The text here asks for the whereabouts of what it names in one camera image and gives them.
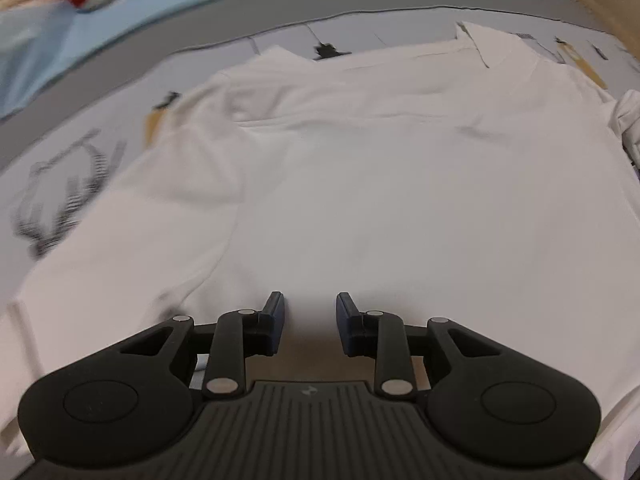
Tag white t-shirt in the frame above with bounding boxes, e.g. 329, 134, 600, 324
1, 23, 639, 479

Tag grey patterned bed sheet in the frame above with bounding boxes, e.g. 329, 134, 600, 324
1, 0, 639, 273

